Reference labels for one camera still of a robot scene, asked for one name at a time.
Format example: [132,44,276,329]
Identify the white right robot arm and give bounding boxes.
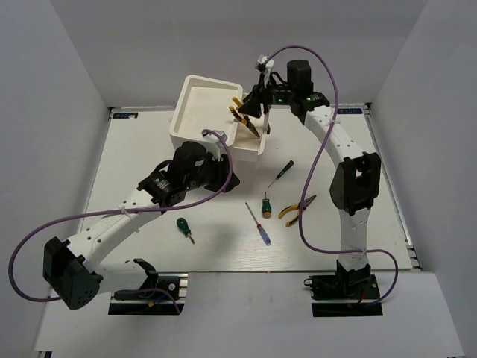
[238,56,381,298]

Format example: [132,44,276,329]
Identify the thin green precision screwdriver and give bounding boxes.
[268,160,294,187]

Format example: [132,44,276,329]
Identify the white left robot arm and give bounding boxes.
[42,141,240,310]

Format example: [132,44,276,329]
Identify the blue red long screwdriver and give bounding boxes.
[245,202,271,246]

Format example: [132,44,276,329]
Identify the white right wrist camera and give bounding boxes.
[256,54,274,72]

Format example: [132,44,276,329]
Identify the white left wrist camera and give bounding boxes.
[201,129,228,145]

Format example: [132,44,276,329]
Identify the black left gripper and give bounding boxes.
[185,151,241,193]

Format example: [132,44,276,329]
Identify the yellow black pliers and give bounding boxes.
[229,97,260,138]

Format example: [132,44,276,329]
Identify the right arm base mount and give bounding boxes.
[303,274,383,318]

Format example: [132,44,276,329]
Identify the yellow long-nose pliers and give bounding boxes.
[278,195,317,227]

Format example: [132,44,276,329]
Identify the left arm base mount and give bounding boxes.
[108,273,189,316]

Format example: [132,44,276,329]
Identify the white drawer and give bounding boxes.
[233,114,269,168]

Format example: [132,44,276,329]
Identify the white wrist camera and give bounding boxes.
[256,54,274,72]
[201,129,228,145]

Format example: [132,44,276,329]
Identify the green orange stubby screwdriver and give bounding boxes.
[262,192,272,219]

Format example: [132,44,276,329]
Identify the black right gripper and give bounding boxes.
[238,73,295,119]

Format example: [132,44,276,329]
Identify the white drawer cabinet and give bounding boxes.
[168,74,244,187]

